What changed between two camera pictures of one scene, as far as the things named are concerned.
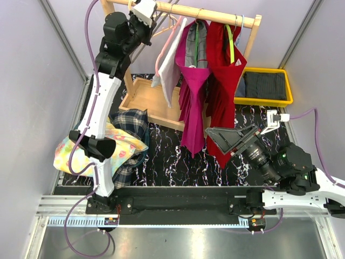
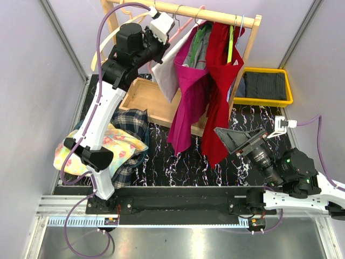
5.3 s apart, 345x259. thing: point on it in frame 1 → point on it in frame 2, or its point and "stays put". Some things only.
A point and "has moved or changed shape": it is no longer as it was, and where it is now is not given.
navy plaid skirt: x=134 y=121 stays put
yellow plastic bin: x=265 y=102 stays put
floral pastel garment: x=71 y=158 stays put
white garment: x=167 y=76 has moved or changed shape
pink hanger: x=167 y=44 → x=178 y=31
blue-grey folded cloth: x=241 y=89 stays put
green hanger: x=196 y=42 has moved or changed shape
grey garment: x=202 y=40 has moved or changed shape
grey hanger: x=158 y=30 has moved or changed shape
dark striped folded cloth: x=265 y=85 stays put
